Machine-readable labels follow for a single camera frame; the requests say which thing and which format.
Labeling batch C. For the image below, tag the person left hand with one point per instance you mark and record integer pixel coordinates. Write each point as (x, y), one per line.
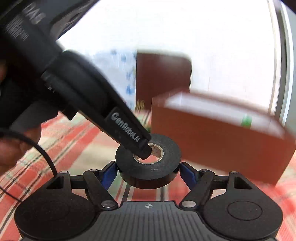
(13, 149)

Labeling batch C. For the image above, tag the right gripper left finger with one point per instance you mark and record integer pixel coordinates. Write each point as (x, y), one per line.
(97, 185)

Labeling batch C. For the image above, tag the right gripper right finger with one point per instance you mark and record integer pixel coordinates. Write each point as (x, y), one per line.
(199, 183)

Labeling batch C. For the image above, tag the dark brown headboard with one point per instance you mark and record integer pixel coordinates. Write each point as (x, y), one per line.
(158, 73)

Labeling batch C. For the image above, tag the red plaid bed cover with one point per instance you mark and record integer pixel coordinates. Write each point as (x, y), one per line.
(77, 145)

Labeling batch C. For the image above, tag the floral plastic bag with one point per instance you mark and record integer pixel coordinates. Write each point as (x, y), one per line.
(119, 68)

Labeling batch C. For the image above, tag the green carton box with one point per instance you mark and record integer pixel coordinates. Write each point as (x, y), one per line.
(246, 121)

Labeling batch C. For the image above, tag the black tape roll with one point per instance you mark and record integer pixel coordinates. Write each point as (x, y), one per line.
(150, 175)

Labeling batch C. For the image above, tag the brown cardboard box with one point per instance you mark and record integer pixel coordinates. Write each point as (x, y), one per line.
(208, 131)

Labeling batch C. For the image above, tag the sliding door with drawing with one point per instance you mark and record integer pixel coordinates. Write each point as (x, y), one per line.
(283, 61)

